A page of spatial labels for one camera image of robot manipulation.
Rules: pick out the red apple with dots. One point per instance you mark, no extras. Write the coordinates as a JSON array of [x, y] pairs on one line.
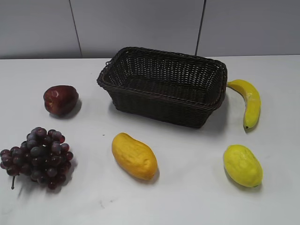
[[60, 100]]

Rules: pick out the black wicker basket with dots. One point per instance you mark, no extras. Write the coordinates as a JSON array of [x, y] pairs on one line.
[[167, 86]]

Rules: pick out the orange mango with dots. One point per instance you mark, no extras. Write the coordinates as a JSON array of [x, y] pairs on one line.
[[135, 157]]

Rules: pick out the yellow lemon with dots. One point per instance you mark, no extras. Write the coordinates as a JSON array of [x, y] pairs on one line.
[[242, 166]]

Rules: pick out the dark purple grape bunch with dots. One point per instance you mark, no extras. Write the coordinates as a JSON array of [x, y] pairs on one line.
[[44, 157]]

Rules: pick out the yellow banana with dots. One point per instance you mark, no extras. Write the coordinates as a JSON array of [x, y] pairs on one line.
[[252, 101]]

